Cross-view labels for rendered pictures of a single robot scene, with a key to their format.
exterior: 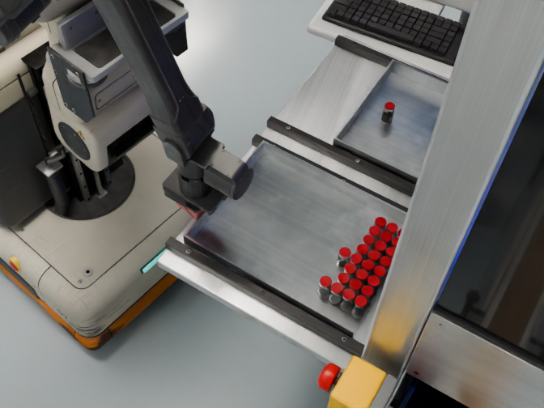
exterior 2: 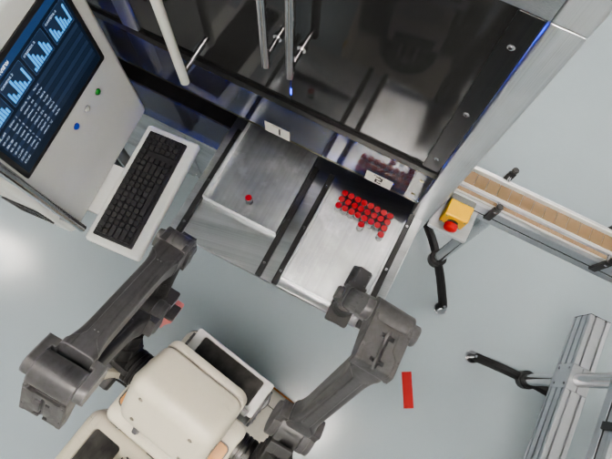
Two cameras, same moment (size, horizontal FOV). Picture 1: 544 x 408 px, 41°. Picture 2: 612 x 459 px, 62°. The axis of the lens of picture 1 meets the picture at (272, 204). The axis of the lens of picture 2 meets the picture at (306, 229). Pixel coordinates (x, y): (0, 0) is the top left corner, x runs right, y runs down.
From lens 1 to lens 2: 1.03 m
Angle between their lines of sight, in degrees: 40
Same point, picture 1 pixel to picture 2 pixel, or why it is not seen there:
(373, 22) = (140, 211)
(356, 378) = (457, 211)
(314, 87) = (221, 248)
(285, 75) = (49, 310)
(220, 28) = not seen: outside the picture
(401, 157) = (279, 194)
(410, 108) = (238, 188)
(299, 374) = not seen: hidden behind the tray
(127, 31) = not seen: hidden behind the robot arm
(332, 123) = (253, 236)
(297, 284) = (374, 252)
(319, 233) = (340, 241)
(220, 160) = (361, 281)
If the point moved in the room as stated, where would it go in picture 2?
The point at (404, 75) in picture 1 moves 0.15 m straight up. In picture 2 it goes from (209, 189) to (201, 171)
